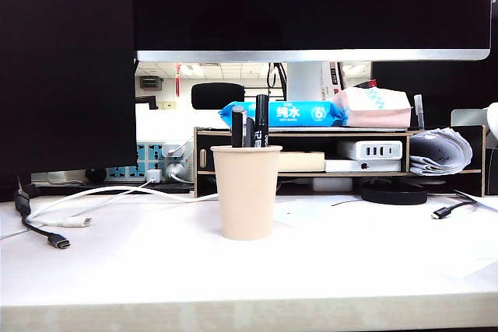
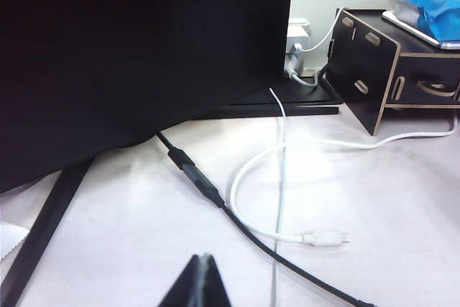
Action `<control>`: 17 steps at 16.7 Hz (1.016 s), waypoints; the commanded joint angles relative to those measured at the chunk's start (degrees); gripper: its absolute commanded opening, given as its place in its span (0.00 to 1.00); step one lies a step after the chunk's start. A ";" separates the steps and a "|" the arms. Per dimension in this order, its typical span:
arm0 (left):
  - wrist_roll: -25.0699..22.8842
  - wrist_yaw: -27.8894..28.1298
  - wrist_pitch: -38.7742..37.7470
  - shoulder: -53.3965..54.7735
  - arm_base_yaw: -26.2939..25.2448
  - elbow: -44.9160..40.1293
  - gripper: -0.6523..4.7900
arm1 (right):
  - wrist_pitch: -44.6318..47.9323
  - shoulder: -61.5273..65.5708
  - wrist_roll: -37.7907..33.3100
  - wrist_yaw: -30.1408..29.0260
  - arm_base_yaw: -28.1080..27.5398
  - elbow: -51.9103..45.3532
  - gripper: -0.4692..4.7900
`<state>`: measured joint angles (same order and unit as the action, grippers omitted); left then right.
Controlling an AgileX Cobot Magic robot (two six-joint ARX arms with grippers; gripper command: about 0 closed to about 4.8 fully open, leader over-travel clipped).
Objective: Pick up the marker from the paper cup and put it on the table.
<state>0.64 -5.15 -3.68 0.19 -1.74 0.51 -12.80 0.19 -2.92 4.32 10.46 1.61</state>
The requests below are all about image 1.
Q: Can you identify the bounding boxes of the black marker with white print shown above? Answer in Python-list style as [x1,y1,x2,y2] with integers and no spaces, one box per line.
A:
[254,94,271,149]

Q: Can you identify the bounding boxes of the beige paper cup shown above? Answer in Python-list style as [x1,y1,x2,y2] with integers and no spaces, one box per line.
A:
[210,145,284,242]

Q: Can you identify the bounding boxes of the thin black pen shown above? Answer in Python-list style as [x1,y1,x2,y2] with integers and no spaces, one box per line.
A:
[244,115,256,149]

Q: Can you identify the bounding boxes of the black pen with grey cap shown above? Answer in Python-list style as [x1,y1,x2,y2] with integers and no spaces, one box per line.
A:
[231,107,247,149]

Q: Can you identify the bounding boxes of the blue wet wipes pack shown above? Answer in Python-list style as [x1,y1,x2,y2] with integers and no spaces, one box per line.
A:
[217,100,348,128]

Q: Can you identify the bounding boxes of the beige rectangular box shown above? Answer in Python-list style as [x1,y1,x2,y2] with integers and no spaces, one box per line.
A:
[277,151,326,173]

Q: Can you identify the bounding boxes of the black chair headrest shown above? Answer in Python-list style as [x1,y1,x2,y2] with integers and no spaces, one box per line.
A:
[191,82,247,111]

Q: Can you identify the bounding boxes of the grey-white angled power plug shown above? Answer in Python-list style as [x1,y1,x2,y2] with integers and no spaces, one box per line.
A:
[162,143,188,159]

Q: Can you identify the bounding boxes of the white round power plug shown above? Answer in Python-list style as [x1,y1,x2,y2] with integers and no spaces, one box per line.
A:
[166,162,195,184]

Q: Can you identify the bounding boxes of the white monitor stand column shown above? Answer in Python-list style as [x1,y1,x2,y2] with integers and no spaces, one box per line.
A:
[286,61,324,102]

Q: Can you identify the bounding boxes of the small white box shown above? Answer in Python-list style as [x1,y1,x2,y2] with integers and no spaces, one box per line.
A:
[310,177,354,193]

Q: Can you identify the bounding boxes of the red Chinese knot ornament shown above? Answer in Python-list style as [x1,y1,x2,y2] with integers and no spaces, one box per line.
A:
[174,62,184,98]

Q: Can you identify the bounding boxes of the flat white box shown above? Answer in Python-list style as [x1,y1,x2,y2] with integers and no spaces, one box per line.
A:
[324,158,402,173]

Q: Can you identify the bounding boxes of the power strip with blue sockets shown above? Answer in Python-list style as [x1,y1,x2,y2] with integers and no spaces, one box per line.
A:
[104,140,195,183]

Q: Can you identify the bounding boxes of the white multi-port USB charger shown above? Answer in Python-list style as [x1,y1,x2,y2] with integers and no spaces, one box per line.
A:
[337,139,404,163]

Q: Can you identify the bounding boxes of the pink tissue pack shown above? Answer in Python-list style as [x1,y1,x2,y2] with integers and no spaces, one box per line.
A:
[329,86,413,128]

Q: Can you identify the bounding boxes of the black flat stand base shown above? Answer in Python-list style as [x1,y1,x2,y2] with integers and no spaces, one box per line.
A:
[30,181,195,196]

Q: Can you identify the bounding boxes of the black round monitor base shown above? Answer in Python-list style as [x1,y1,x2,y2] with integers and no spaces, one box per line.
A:
[359,183,429,206]

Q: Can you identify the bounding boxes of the large silver-bezel monitor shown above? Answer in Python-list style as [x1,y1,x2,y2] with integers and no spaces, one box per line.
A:
[132,0,493,63]

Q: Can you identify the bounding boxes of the black round knob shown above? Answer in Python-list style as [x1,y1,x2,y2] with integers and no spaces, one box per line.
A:
[85,167,107,183]

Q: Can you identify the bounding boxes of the rolled white papers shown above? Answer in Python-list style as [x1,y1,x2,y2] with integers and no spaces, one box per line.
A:
[409,127,474,176]

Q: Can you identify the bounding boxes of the tall dark monitor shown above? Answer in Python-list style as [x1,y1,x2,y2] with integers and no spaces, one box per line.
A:
[0,0,139,201]

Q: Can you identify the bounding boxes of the black wooden desk shelf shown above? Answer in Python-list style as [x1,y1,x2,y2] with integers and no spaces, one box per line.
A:
[193,124,487,198]

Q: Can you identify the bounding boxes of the white paper sheet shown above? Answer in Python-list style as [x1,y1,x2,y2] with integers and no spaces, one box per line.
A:
[452,188,498,216]

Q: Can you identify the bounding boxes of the white rounded object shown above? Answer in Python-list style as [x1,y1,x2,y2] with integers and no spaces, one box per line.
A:
[486,101,498,143]

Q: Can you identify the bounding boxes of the thick white cable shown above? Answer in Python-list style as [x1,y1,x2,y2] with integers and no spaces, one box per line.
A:
[26,185,219,229]

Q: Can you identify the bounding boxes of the black lightning cable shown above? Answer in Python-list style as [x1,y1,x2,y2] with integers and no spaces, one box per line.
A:
[430,199,480,221]

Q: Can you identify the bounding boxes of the black USB-C cable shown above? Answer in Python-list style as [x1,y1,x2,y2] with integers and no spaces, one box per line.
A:
[12,186,73,251]

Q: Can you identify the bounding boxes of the thin white cable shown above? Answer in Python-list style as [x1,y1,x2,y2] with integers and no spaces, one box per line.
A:
[0,180,156,240]

